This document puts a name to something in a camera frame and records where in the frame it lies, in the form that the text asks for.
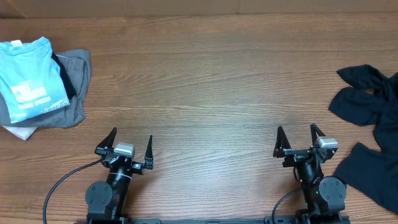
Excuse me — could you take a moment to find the black t-shirt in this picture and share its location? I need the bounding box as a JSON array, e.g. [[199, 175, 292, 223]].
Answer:
[[329, 64, 397, 213]]

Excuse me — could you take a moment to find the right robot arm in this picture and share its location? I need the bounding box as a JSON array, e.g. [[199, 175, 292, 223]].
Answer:
[[271, 123, 350, 224]]

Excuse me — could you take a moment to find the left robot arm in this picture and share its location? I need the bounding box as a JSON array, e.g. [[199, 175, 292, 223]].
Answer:
[[85, 128, 154, 223]]

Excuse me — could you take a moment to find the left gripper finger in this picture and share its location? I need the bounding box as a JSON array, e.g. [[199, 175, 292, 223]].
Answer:
[[144, 135, 154, 162], [96, 127, 118, 150]]

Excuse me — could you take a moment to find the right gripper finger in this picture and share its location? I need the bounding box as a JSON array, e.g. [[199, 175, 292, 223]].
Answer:
[[274, 126, 291, 151], [310, 123, 325, 145]]

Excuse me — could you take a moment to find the black folded garment in stack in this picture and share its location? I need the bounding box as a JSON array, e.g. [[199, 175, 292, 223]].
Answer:
[[51, 52, 76, 100]]

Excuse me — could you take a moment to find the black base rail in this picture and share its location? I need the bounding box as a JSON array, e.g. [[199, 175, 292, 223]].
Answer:
[[74, 215, 351, 224]]

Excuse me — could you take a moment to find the grey folded t-shirt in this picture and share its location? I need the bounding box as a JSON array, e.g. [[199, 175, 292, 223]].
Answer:
[[1, 49, 91, 128]]

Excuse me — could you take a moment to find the light blue folded t-shirt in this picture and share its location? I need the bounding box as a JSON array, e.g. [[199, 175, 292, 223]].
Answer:
[[1, 37, 70, 124]]

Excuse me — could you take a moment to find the white folded garment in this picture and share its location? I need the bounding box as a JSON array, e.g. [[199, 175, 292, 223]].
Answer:
[[3, 126, 37, 141]]

